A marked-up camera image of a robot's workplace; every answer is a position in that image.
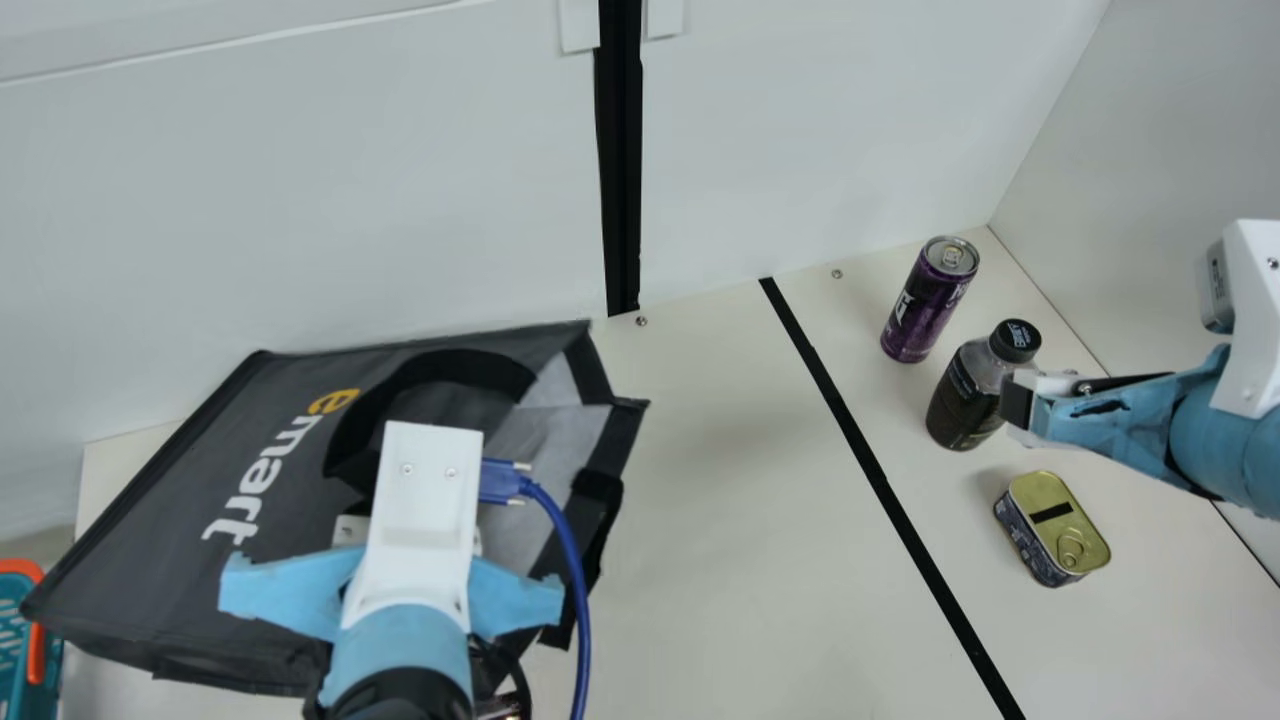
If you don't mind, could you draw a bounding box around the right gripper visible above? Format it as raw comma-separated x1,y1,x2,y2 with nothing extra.
998,345,1280,521

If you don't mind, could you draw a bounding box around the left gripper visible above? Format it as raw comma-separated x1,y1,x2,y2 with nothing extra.
218,548,566,706

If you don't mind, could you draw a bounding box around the dark grey bag with straps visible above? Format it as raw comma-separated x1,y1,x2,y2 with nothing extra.
20,320,651,699

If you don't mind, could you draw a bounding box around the dark coffee bottle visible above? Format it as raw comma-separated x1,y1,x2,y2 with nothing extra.
925,318,1043,453

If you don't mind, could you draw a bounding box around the rectangular tin with gold lid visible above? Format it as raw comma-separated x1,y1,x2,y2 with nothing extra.
993,470,1112,589

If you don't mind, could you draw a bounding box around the purple can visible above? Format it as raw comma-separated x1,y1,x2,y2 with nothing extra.
880,235,981,364

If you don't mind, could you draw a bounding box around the black strip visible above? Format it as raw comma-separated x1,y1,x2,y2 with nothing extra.
758,277,1026,720

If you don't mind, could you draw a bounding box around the teal shopping basket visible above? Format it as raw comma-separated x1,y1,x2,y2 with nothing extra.
0,558,63,720

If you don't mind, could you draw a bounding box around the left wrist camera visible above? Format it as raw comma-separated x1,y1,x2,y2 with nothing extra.
340,420,486,633

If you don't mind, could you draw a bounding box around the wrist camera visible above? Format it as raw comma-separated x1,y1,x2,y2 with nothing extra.
340,420,486,633
1197,218,1280,419

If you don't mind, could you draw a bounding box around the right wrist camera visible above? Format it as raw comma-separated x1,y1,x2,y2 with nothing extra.
1197,218,1280,419

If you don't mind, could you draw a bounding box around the blue cable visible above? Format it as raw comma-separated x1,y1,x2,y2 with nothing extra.
478,457,593,720

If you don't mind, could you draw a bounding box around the black post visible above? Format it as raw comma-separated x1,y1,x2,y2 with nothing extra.
593,0,644,317

